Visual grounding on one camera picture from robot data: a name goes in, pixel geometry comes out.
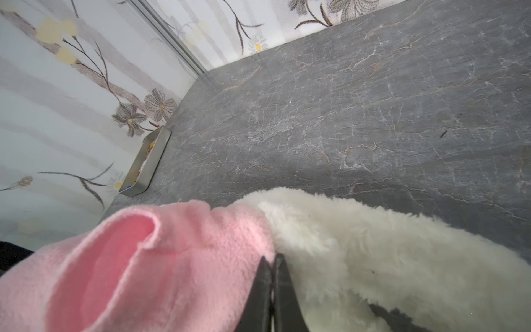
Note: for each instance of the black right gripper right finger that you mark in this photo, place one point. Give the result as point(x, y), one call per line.
point(286, 312)

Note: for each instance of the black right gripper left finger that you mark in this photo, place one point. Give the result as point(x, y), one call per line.
point(256, 316)

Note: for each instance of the white plush teddy bear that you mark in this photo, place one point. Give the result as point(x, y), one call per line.
point(345, 257)

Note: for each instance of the pink fleece teddy hoodie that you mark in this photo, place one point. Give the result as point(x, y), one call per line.
point(177, 267)

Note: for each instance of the clear tray with small parts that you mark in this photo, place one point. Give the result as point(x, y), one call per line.
point(146, 162)

